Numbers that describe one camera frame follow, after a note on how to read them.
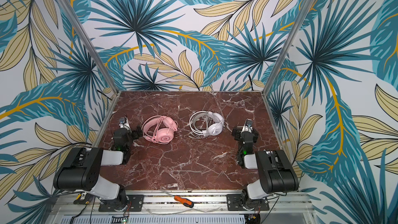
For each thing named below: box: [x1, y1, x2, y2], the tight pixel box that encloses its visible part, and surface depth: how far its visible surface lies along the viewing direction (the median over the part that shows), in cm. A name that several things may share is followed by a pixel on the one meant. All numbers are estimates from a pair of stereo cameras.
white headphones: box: [188, 110, 225, 137], surface depth 99 cm
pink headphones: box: [141, 115, 179, 145], surface depth 93 cm
